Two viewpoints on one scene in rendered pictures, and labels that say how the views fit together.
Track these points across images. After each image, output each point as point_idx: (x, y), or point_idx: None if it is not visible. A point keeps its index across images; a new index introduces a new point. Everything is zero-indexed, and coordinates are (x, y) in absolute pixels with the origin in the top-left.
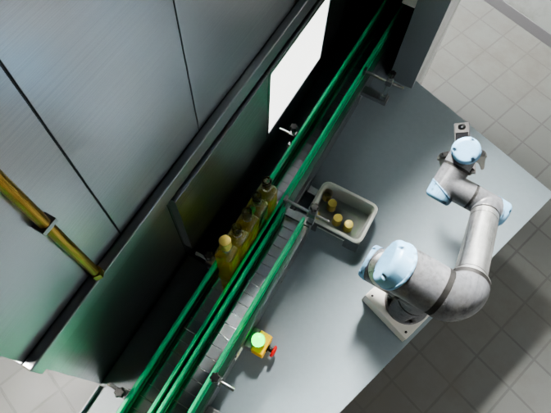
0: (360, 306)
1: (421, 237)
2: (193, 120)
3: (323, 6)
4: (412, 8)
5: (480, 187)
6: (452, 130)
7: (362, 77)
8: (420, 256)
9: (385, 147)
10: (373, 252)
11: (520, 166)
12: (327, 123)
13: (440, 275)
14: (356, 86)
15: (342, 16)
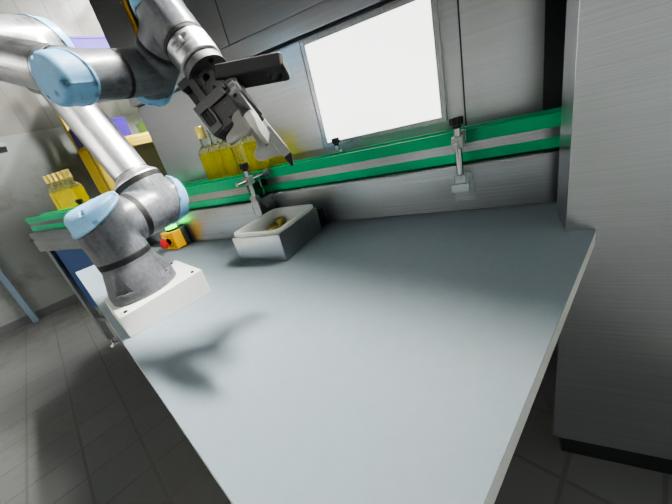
0: None
1: (246, 301)
2: (221, 27)
3: (413, 12)
4: None
5: (109, 48)
6: (505, 291)
7: (469, 155)
8: (21, 15)
9: (404, 242)
10: (166, 175)
11: (490, 477)
12: (381, 174)
13: None
14: (444, 155)
15: (546, 107)
